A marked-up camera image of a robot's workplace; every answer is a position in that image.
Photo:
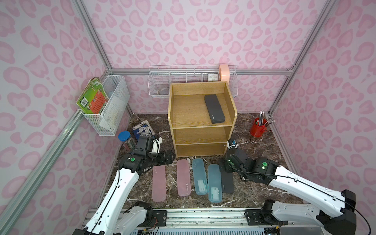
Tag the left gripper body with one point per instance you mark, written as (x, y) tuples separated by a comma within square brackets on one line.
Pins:
[(166, 156)]

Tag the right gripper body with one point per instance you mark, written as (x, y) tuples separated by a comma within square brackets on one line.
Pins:
[(224, 164)]

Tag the black pencil case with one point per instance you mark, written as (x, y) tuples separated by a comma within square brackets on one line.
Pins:
[(214, 109), (227, 182)]

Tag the pink pencil case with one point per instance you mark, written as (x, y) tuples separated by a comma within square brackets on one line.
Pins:
[(183, 178), (159, 184)]

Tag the teal pencil case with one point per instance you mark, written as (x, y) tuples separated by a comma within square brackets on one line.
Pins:
[(214, 183), (200, 177)]

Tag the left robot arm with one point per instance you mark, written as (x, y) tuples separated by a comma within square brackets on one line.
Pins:
[(131, 166)]

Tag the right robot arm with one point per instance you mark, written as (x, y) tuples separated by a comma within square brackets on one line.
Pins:
[(329, 209)]

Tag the blue-lid pencil tube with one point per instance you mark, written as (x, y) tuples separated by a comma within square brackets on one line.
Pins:
[(127, 141)]

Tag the wooden three-tier shelf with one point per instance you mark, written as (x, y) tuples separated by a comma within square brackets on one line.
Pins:
[(192, 131)]

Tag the red pen holder cup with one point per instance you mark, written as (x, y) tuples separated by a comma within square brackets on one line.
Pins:
[(258, 128)]

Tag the white mesh side basket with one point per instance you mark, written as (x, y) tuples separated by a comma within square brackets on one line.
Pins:
[(106, 123)]

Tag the green red book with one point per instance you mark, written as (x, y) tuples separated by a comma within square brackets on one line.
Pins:
[(93, 99)]

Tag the small white card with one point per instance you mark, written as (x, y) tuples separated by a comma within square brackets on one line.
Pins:
[(213, 77)]

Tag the pink box in basket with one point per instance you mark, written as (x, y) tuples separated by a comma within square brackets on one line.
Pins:
[(224, 73)]

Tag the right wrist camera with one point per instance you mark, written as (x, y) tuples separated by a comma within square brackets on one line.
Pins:
[(232, 143)]

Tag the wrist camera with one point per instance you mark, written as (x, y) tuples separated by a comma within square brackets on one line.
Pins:
[(148, 146), (232, 143)]

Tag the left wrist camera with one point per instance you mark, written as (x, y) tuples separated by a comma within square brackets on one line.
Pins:
[(148, 146)]

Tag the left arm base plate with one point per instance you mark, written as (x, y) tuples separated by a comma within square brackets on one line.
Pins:
[(156, 216)]

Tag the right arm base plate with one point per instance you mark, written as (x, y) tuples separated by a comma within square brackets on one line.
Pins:
[(262, 217)]

